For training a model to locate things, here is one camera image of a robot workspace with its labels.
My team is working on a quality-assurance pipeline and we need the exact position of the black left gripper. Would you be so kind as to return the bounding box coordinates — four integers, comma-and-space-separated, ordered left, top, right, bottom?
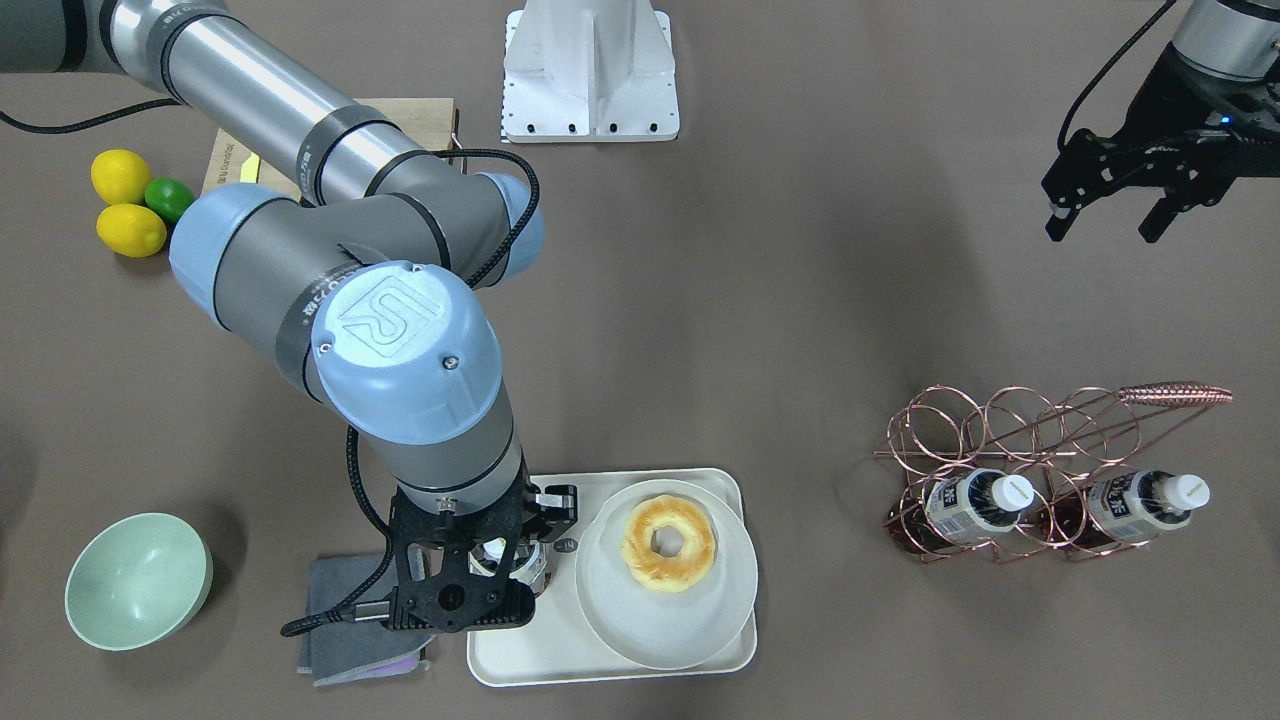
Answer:
1041, 50, 1279, 243

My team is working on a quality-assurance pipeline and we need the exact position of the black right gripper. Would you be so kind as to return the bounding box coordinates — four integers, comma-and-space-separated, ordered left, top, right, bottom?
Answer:
384, 484, 536, 633

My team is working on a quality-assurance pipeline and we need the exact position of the tea bottle white cap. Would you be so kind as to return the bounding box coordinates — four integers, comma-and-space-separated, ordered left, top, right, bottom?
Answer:
470, 538, 550, 597

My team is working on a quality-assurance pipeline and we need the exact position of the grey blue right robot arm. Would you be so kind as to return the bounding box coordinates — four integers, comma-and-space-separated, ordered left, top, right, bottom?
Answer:
3, 1, 573, 637

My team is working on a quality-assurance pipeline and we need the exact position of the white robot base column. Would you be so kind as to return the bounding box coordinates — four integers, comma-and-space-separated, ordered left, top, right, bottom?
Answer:
500, 1, 681, 143

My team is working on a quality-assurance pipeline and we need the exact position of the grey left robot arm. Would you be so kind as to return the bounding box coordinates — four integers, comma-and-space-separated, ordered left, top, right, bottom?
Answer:
1042, 1, 1279, 243

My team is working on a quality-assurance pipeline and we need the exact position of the cream plastic tray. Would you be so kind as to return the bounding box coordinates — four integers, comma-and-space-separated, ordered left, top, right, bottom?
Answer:
467, 468, 756, 687

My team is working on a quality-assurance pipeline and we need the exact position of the rear tea bottle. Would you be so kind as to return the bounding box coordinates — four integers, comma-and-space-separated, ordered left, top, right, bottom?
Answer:
1041, 469, 1211, 552

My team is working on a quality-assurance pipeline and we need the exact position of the front tea bottle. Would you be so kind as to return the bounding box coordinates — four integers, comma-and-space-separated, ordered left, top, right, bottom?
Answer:
887, 468, 1037, 556

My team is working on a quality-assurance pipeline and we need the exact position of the grey folded cloth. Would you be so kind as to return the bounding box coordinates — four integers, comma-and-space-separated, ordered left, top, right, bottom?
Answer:
297, 553, 434, 687

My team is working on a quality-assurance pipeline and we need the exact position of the cream round plate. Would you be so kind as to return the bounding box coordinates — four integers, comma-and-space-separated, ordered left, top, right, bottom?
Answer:
576, 479, 758, 671

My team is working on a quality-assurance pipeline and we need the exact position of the yellow glazed donut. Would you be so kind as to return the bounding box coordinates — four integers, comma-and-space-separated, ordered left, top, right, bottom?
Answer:
620, 495, 718, 594

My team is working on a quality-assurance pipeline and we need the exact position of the mint green bowl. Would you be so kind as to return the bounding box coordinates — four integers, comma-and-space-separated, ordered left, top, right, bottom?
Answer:
64, 512, 214, 651

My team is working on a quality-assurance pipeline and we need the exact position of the wooden cutting board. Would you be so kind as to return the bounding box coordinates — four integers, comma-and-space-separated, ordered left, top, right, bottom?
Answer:
200, 97, 460, 200

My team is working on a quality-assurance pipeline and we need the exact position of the green lime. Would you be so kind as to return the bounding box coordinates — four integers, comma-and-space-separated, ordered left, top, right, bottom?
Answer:
143, 177, 196, 225

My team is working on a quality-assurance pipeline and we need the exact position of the yellow lemon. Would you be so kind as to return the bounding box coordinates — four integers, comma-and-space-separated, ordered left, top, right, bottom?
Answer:
95, 204, 168, 258
90, 149, 154, 206

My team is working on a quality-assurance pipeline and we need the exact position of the copper wire bottle rack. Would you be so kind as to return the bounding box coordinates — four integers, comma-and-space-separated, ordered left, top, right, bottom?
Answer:
881, 380, 1233, 562

